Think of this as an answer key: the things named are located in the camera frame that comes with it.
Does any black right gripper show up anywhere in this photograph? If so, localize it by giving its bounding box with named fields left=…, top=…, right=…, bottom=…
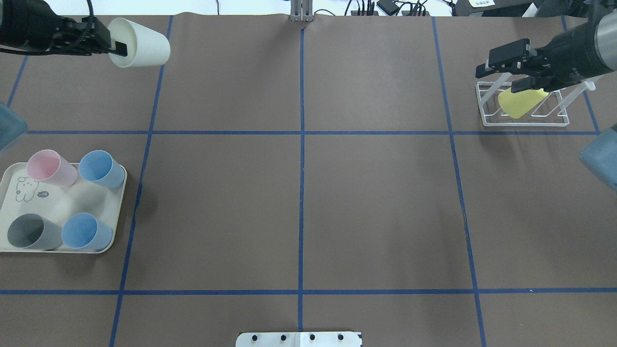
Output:
left=475, top=22, right=603, bottom=93

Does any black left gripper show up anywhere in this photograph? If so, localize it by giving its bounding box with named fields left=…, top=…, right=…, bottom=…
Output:
left=0, top=0, right=128, bottom=56

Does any cream plastic cup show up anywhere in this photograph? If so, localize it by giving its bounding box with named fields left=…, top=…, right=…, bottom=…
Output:
left=107, top=18, right=171, bottom=68

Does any yellow plastic cup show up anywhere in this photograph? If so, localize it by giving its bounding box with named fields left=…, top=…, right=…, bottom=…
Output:
left=497, top=88, right=549, bottom=119

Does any blue plastic cup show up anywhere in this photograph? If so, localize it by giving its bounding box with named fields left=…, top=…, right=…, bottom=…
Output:
left=78, top=150, right=126, bottom=189
left=61, top=213, right=114, bottom=251

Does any pink plastic cup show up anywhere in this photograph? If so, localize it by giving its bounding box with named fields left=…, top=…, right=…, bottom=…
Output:
left=26, top=149, right=79, bottom=187

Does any grey plastic cup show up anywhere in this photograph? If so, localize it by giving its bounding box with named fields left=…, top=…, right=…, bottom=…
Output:
left=7, top=214, right=62, bottom=251

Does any black box with label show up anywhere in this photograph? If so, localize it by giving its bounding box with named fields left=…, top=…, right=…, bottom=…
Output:
left=452, top=0, right=544, bottom=17

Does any orange black usb hub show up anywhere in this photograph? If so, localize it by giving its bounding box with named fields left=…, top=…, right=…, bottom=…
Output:
left=349, top=0, right=379, bottom=17

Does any cream plastic tray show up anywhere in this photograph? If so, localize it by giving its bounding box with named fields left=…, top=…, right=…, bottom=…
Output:
left=0, top=162, right=126, bottom=254

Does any white wire cup rack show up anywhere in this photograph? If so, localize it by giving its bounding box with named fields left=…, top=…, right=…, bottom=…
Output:
left=476, top=72, right=596, bottom=127

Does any aluminium frame post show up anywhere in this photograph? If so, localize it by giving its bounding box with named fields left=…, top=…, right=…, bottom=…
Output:
left=289, top=0, right=314, bottom=22

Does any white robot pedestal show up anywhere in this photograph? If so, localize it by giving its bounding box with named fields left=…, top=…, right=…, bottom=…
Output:
left=235, top=331, right=363, bottom=347

